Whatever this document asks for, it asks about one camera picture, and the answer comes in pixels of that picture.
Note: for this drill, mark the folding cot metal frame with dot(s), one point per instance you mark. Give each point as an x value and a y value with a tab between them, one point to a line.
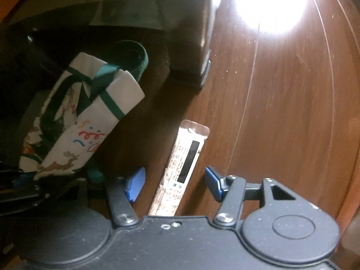
188	26

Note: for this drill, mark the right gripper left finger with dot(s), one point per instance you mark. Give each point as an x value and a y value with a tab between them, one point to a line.
122	192

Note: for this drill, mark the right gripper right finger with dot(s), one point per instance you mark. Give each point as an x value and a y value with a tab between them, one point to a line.
231	191

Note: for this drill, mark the long paper sachet wrapper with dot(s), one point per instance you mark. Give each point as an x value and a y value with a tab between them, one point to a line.
186	150

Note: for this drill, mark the white printed tote bag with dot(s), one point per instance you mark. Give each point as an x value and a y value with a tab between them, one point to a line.
86	103

